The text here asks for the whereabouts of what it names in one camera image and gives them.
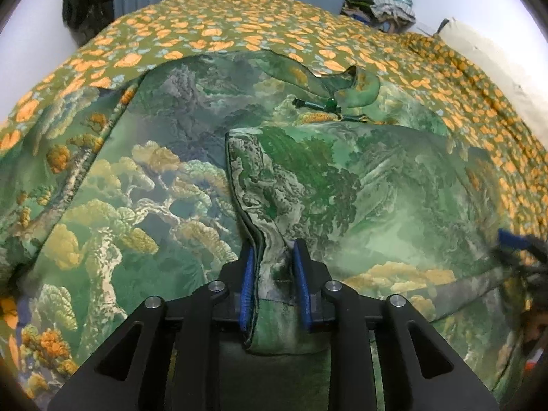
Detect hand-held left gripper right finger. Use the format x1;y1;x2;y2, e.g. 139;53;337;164
292;239;500;411

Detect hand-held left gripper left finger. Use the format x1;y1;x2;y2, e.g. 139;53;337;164
47;247;258;411

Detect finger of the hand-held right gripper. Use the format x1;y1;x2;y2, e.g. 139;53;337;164
497;228;548;268

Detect green landscape print garment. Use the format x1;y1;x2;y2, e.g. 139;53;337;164
0;49;534;411

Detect pile of clothes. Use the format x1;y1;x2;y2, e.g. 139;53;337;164
341;0;417;35

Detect dark hanging clothes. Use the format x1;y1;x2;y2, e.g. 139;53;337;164
62;0;116;46

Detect cream pillow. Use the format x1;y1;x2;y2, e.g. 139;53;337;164
437;18;548;138

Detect green orange floral bedspread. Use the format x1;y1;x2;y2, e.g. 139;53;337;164
0;0;548;399

